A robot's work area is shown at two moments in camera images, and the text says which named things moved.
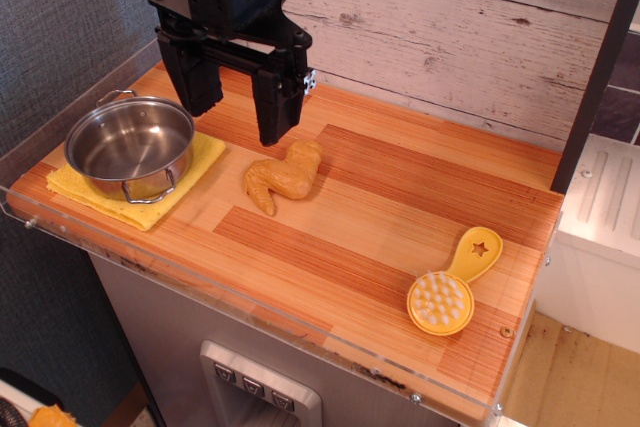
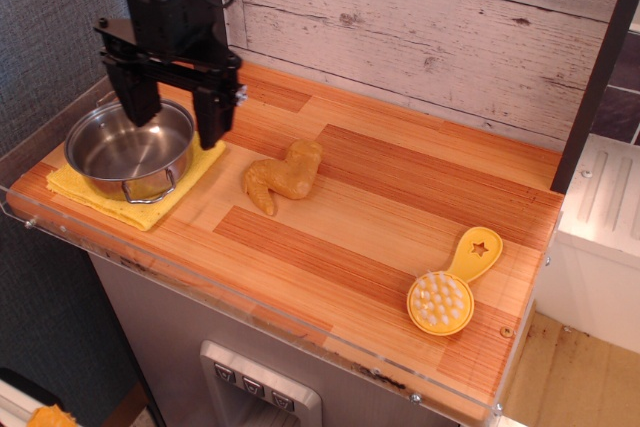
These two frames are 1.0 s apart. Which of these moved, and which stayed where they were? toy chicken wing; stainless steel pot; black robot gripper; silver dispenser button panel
Moved: black robot gripper
Stayed: toy chicken wing; stainless steel pot; silver dispenser button panel
